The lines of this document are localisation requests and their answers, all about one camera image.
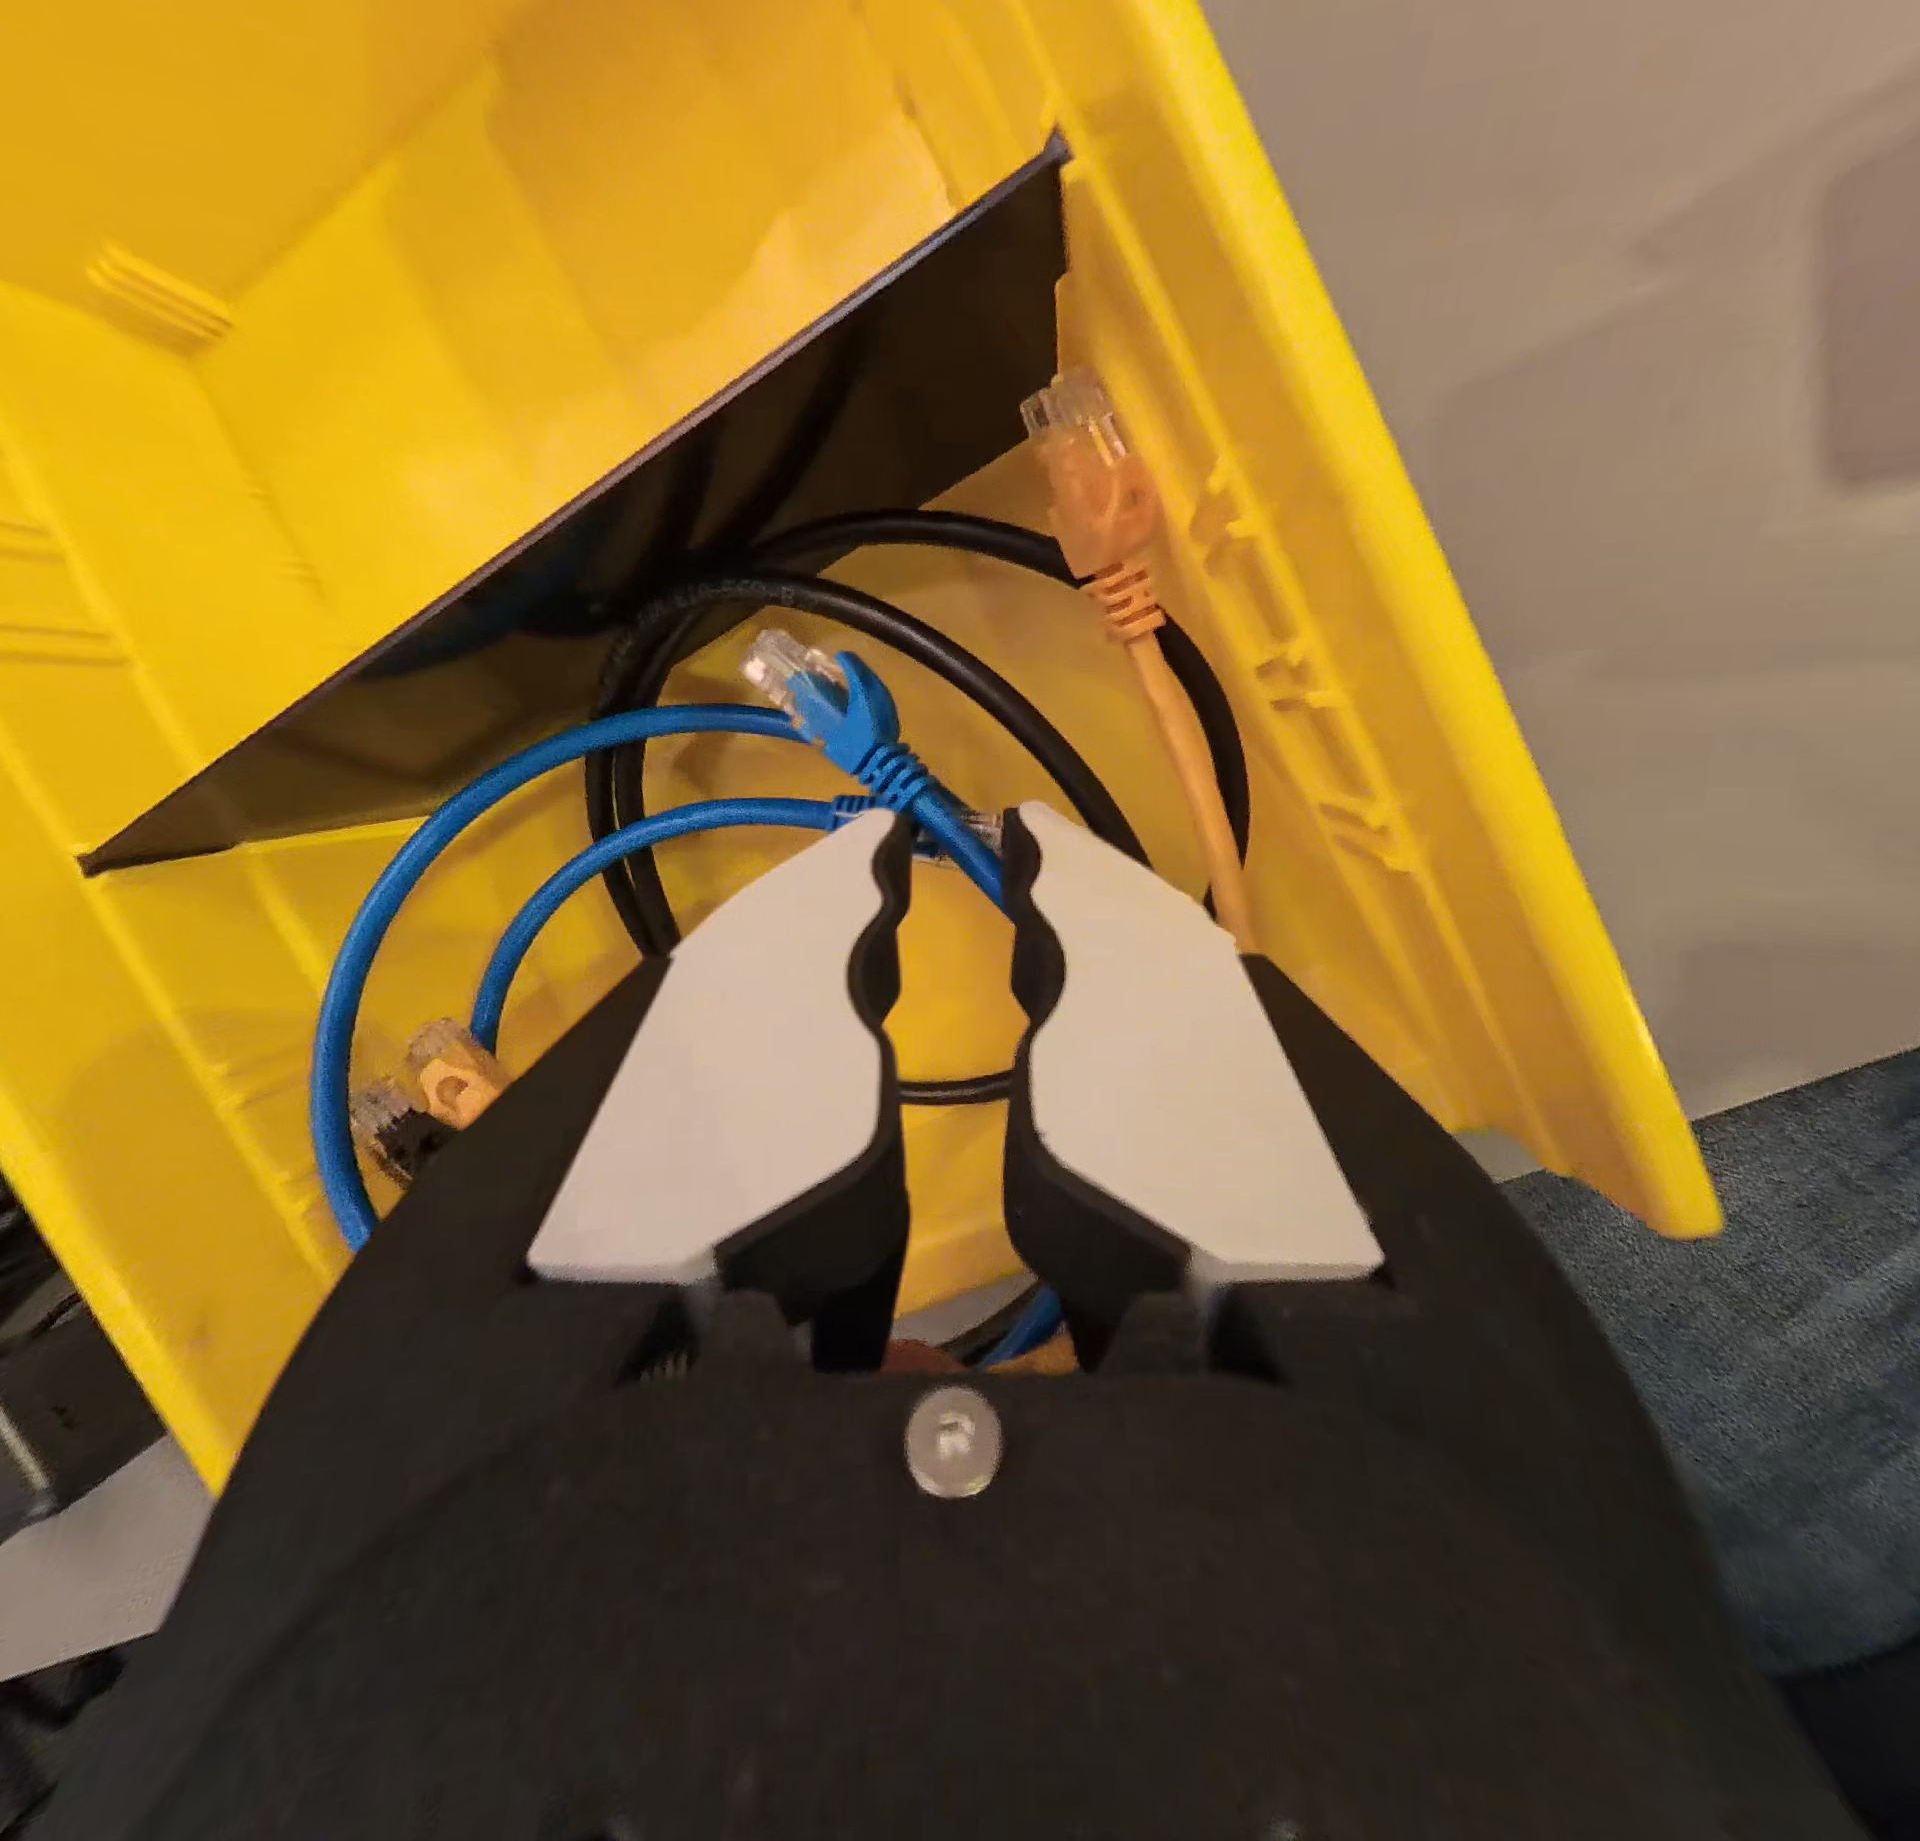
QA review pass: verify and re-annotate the yellow plastic bin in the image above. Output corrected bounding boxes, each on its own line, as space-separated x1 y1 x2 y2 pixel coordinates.
0 0 1723 1490

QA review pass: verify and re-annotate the yellow ethernet cable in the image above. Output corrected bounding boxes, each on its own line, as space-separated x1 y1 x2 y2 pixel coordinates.
403 369 1258 1380

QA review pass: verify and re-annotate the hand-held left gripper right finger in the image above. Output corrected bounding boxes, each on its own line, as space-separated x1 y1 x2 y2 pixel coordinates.
1001 803 1387 1375

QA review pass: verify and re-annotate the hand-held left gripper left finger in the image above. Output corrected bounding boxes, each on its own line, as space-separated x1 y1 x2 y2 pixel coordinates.
523 810 914 1375

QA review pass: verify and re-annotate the black bin divider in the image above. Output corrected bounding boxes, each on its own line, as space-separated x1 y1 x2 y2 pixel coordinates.
77 130 1073 876

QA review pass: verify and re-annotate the blue ethernet cable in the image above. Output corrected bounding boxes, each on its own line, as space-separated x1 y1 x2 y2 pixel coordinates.
309 631 1068 1370

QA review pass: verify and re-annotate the black cable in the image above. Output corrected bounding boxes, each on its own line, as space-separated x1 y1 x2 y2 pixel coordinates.
350 511 1250 1189

